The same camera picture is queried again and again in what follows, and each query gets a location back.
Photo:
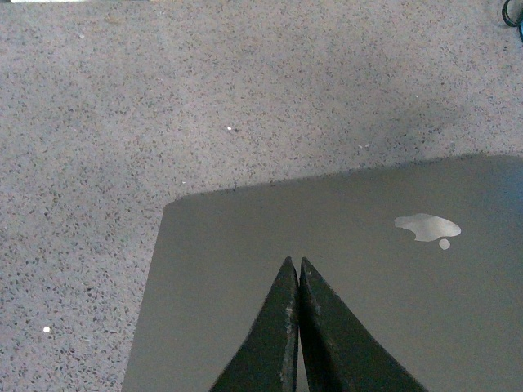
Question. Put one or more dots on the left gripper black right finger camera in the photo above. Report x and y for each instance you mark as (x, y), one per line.
(339, 353)

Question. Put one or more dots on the grey laptop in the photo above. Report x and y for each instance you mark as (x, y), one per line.
(428, 256)

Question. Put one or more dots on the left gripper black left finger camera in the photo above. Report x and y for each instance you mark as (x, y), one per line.
(267, 359)

